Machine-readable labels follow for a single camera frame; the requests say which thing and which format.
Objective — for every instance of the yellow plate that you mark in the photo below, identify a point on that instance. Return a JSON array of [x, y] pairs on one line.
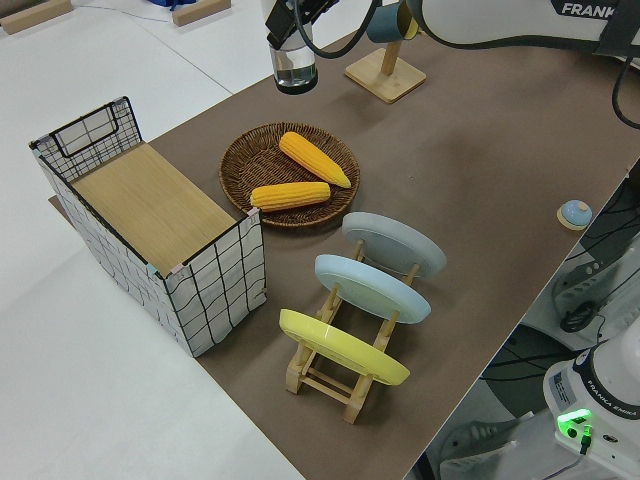
[[345, 350]]

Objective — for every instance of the clear glass cup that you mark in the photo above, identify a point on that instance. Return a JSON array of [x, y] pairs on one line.
[[295, 70]]

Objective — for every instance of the wooden mug tree stand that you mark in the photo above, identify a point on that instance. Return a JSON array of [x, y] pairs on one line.
[[390, 82]]

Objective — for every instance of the light blue plate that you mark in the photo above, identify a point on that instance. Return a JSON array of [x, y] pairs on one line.
[[370, 287]]

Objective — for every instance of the grey plate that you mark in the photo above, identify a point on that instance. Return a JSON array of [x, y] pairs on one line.
[[395, 245]]

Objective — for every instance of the blue object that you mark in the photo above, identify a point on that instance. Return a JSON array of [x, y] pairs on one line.
[[170, 3]]

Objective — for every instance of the brown wicker basket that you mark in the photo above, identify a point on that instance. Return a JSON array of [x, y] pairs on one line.
[[250, 165]]

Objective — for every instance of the yellow corn cob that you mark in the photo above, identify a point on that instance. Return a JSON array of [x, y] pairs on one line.
[[310, 155], [290, 196]]

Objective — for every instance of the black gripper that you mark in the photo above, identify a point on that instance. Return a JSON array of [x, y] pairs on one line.
[[317, 9]]

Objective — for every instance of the wooden block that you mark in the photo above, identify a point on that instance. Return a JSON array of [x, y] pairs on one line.
[[200, 12], [35, 15]]

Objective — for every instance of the dark teal mug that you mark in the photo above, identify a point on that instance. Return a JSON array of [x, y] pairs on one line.
[[382, 27]]

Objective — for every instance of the blue bell with wooden base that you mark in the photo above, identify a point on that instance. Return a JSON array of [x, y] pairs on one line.
[[575, 212]]

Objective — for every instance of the wooden plate rack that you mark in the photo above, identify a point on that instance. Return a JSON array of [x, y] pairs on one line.
[[320, 385]]

